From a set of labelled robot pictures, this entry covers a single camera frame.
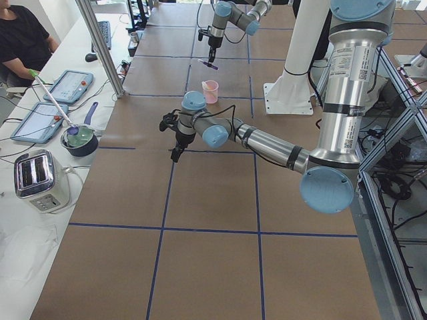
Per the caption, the black keyboard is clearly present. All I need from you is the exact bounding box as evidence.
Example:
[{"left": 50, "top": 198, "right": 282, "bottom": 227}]
[{"left": 97, "top": 21, "right": 111, "bottom": 50}]

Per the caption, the near blue teach pendant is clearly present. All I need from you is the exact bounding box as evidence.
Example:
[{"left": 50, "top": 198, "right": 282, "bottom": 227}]
[{"left": 11, "top": 102, "right": 64, "bottom": 144}]

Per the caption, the blue teach pendant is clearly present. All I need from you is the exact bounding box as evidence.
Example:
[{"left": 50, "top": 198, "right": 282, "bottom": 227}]
[
  {"left": 11, "top": 102, "right": 64, "bottom": 144},
  {"left": 49, "top": 69, "right": 94, "bottom": 105}
]

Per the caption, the aluminium frame post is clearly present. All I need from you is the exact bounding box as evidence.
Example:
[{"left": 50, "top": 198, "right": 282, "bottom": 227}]
[{"left": 75, "top": 0, "right": 125, "bottom": 98}]

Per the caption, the seated person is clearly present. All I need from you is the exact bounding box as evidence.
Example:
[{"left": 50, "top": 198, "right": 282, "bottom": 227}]
[{"left": 1, "top": 1, "right": 59, "bottom": 87}]

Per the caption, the blue saucepan with lid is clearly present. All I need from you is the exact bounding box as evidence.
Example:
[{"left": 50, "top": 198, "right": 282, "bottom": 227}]
[{"left": 61, "top": 102, "right": 98, "bottom": 157}]

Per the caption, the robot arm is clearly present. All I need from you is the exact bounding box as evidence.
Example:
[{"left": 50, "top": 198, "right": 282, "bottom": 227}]
[
  {"left": 198, "top": 0, "right": 293, "bottom": 69},
  {"left": 159, "top": 1, "right": 396, "bottom": 213}
]

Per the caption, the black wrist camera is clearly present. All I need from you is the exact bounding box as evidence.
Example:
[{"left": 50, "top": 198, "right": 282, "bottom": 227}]
[
  {"left": 159, "top": 112, "right": 179, "bottom": 132},
  {"left": 197, "top": 28, "right": 211, "bottom": 41}
]

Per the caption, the white toaster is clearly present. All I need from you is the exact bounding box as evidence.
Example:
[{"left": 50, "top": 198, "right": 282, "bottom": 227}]
[{"left": 14, "top": 149, "right": 70, "bottom": 213}]

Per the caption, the purple highlighter pen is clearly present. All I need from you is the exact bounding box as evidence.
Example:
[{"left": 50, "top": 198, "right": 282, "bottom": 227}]
[{"left": 198, "top": 59, "right": 219, "bottom": 71}]

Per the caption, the green highlighter pen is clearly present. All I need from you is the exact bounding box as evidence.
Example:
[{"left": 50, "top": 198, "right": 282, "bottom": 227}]
[{"left": 201, "top": 81, "right": 214, "bottom": 90}]

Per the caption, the pink mesh pen holder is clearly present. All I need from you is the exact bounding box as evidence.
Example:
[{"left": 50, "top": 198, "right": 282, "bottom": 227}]
[{"left": 202, "top": 80, "right": 219, "bottom": 104}]

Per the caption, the metal grabber stick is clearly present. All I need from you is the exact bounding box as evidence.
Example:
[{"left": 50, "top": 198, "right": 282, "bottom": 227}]
[{"left": 28, "top": 69, "right": 79, "bottom": 135}]

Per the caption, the steel cup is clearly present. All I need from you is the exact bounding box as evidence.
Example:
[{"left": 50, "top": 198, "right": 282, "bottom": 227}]
[{"left": 129, "top": 32, "right": 139, "bottom": 44}]

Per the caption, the black computer mouse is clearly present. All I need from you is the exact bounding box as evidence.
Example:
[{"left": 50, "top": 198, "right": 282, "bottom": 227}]
[{"left": 85, "top": 53, "right": 97, "bottom": 63}]

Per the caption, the far blue teach pendant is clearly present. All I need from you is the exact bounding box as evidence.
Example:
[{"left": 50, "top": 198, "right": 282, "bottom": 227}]
[{"left": 49, "top": 69, "right": 94, "bottom": 105}]

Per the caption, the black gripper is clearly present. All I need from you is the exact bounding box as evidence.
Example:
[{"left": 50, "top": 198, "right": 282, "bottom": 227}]
[
  {"left": 171, "top": 123, "right": 196, "bottom": 163},
  {"left": 208, "top": 35, "right": 223, "bottom": 63}
]

